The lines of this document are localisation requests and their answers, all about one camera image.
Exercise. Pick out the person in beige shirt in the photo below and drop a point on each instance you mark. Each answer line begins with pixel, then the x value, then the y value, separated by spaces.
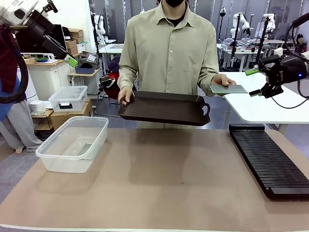
pixel 169 48

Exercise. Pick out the person's left hand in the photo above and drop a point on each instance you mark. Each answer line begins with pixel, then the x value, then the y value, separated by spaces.
pixel 224 80

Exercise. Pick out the white round device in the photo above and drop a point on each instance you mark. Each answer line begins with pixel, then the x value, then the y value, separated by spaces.
pixel 36 106

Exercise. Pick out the bystander in grey trousers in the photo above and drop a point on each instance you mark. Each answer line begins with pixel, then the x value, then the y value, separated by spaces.
pixel 14 120

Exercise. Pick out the dark brown serving tray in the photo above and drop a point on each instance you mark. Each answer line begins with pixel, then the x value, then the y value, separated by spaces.
pixel 164 108

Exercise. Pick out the red and black bag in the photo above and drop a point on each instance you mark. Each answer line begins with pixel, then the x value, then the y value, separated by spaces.
pixel 109 83

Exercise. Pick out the white background desk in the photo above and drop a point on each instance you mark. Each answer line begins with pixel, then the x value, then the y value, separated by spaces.
pixel 112 48

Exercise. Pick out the blue grey bin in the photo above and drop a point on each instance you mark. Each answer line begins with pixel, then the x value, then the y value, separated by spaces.
pixel 84 69

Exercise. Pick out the stacked cardboard boxes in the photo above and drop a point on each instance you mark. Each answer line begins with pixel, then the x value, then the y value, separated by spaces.
pixel 73 39

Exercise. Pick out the green bowl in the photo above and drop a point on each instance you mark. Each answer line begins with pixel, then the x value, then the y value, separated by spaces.
pixel 41 59

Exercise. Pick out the person's right forearm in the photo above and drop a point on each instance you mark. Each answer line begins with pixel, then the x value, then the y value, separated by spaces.
pixel 128 77

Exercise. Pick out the white cabinet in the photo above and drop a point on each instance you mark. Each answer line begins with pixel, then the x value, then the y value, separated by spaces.
pixel 46 79

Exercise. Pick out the large cardboard box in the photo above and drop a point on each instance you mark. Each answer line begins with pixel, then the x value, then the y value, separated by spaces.
pixel 72 116

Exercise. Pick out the green perforated PCB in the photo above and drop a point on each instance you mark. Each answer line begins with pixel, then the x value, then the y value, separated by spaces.
pixel 228 89

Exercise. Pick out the clear plastic open box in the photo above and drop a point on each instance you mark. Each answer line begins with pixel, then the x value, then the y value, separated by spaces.
pixel 72 149

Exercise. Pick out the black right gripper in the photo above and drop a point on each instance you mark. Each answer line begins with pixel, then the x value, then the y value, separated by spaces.
pixel 282 72

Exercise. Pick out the black monitor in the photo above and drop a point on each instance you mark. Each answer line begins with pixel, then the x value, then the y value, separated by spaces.
pixel 58 36

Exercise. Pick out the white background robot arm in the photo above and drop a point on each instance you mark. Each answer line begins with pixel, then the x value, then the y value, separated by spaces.
pixel 239 24
pixel 99 23
pixel 269 21

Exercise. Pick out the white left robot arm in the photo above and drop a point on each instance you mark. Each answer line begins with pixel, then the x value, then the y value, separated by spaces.
pixel 14 10

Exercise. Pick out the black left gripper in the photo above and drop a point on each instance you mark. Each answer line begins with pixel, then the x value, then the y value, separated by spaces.
pixel 39 26

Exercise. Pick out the person's right hand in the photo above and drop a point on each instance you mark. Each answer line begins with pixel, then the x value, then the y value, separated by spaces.
pixel 125 94

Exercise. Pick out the person's left forearm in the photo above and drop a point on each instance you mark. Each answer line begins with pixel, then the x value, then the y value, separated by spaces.
pixel 207 77

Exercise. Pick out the black slotted PCB rack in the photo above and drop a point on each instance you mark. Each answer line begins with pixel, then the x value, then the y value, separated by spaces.
pixel 268 157

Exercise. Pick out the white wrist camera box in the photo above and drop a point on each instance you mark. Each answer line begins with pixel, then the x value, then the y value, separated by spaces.
pixel 278 52

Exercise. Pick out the white table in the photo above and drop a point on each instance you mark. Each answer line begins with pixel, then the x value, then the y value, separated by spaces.
pixel 256 108

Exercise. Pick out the small wooden side table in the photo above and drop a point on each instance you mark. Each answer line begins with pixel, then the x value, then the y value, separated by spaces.
pixel 42 118

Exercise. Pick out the green PCB in box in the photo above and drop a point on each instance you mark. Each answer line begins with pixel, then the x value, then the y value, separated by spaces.
pixel 85 149

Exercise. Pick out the clear lidded storage box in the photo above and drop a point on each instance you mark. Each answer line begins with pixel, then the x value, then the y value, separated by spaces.
pixel 68 97

